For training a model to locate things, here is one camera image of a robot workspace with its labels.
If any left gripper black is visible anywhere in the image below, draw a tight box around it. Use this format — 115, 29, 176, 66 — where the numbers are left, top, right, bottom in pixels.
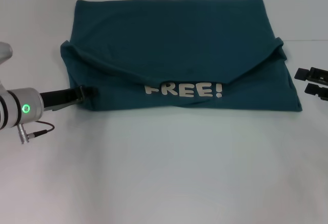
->
39, 87, 99, 111

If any teal blue t-shirt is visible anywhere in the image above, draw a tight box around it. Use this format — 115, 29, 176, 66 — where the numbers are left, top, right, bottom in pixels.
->
60, 0, 303, 113

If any dark red cable with connector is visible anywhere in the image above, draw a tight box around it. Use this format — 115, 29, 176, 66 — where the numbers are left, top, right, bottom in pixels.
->
17, 121, 56, 145

